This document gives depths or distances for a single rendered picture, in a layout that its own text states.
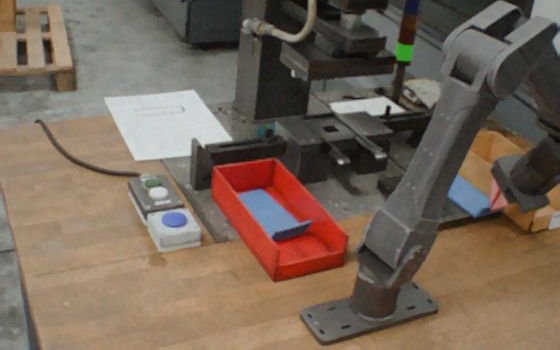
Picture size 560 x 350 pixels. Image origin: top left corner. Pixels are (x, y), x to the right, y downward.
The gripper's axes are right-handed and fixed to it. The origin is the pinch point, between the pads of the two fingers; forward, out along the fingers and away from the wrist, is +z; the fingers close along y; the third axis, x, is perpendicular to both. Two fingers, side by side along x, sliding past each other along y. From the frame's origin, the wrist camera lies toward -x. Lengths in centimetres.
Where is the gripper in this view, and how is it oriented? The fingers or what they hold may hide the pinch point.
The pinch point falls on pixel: (493, 207)
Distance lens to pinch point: 125.4
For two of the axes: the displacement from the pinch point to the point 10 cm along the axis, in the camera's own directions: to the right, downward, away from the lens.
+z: -3.3, 5.4, 7.7
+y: -3.6, -8.3, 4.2
